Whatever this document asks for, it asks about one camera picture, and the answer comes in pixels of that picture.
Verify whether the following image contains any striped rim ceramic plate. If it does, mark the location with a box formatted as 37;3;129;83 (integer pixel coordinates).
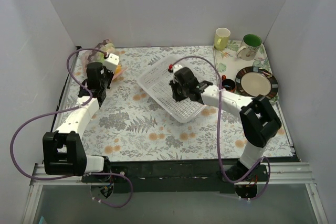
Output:
234;66;279;104

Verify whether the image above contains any green interior floral mug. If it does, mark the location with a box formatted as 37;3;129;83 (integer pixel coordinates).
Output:
236;34;262;61

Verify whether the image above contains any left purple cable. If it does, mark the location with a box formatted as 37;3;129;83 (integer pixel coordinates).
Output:
9;48;133;208

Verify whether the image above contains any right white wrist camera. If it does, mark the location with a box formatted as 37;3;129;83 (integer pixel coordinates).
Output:
168;64;183;74

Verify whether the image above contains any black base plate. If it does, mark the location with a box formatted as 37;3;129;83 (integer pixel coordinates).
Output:
81;159;270;196

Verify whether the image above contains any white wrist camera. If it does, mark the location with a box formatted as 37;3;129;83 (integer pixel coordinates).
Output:
168;64;183;74
102;54;120;73

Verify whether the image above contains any clear zip top bag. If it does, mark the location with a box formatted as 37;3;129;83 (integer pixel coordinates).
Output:
82;38;128;81

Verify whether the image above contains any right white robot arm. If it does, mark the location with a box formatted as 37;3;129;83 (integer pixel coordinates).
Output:
168;65;282;183

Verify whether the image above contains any green fake lettuce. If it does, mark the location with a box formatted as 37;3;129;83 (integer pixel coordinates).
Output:
95;52;105;62

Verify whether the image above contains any aluminium frame rail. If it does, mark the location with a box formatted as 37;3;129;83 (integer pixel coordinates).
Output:
30;163;316;187

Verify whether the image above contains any purple cable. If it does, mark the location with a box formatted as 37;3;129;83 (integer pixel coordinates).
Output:
9;48;133;208
170;56;269;201

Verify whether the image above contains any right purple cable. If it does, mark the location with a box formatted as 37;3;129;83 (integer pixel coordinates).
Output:
170;56;269;201

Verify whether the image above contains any white plastic basket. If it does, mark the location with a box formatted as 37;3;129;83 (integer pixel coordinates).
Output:
137;55;205;123

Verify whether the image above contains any yellow green mug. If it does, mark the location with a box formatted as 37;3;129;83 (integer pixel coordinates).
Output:
214;28;230;50

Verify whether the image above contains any small brown cup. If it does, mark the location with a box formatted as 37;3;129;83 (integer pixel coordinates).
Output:
222;75;236;93

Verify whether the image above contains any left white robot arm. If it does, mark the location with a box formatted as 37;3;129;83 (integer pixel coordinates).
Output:
43;56;119;182

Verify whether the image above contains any orange fake fruit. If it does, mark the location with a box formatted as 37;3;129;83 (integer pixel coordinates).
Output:
114;65;126;75

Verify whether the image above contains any floral serving tray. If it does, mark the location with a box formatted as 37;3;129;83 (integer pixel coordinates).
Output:
213;40;272;80

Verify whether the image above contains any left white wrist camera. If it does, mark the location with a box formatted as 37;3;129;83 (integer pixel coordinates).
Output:
102;54;120;73

